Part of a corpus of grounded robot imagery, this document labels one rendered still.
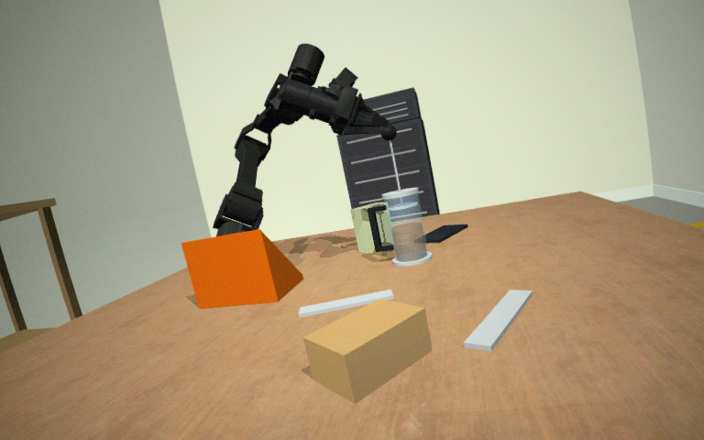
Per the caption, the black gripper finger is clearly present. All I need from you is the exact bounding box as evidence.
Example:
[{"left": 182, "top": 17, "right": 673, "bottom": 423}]
[
  {"left": 348, "top": 93, "right": 390, "bottom": 127},
  {"left": 344, "top": 117, "right": 381, "bottom": 136}
]

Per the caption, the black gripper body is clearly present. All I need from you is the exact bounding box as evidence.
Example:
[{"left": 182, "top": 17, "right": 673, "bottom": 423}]
[{"left": 304, "top": 86, "right": 358, "bottom": 136}]

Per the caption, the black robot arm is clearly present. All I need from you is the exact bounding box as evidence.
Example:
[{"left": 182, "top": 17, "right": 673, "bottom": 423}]
[{"left": 213, "top": 44, "right": 358, "bottom": 237}]

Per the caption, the light grey flat bar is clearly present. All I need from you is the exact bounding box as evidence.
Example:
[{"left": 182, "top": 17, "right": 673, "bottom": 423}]
[
  {"left": 464, "top": 290, "right": 533, "bottom": 352},
  {"left": 299, "top": 290, "right": 394, "bottom": 318}
]

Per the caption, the glass french press with black knob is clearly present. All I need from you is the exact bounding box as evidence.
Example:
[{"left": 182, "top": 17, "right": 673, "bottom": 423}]
[{"left": 368, "top": 125, "right": 432, "bottom": 267}]

